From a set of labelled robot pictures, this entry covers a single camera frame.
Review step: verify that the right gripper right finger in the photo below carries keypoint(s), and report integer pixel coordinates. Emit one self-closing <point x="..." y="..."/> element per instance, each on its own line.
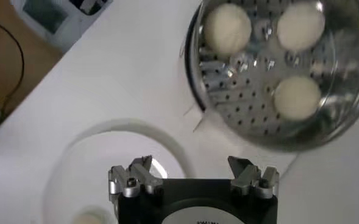
<point x="249" y="179"/>

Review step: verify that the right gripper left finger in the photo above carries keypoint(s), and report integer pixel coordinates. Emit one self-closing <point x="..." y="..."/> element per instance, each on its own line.
<point x="136" y="176"/>

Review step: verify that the white steamed baozi bun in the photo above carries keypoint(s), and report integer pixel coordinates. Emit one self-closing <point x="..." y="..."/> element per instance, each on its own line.
<point x="296" y="97"/>
<point x="228" y="27"/>
<point x="87" y="218"/>
<point x="301" y="25"/>

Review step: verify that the stainless steel steamer basket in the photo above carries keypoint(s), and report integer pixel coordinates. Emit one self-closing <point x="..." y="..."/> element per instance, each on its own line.
<point x="246" y="100"/>

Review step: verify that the white round plate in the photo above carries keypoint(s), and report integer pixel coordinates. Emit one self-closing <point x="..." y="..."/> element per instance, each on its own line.
<point x="90" y="167"/>

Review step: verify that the white electric cooking pot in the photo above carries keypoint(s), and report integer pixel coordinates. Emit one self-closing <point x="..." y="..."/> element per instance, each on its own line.
<point x="194" y="91"/>

